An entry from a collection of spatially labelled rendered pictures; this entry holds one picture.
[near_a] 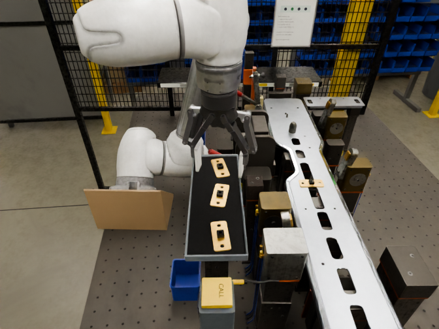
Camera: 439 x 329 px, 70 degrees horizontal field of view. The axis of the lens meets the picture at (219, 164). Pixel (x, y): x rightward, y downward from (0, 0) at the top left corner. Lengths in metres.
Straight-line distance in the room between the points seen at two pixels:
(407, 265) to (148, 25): 0.83
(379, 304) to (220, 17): 0.74
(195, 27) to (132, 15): 0.10
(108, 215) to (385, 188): 1.28
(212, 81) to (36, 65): 2.80
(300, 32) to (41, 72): 2.30
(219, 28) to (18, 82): 3.01
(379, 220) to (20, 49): 2.98
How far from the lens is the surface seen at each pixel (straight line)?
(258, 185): 0.96
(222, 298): 0.66
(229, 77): 0.61
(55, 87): 3.36
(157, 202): 1.26
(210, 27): 0.56
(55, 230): 2.54
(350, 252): 0.99
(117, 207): 1.32
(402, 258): 0.99
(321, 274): 0.92
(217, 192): 0.83
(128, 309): 1.21
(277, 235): 0.82
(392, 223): 1.57
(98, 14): 0.56
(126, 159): 1.34
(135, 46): 0.55
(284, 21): 1.93
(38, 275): 2.34
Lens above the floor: 1.74
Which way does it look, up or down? 38 degrees down
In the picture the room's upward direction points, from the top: straight up
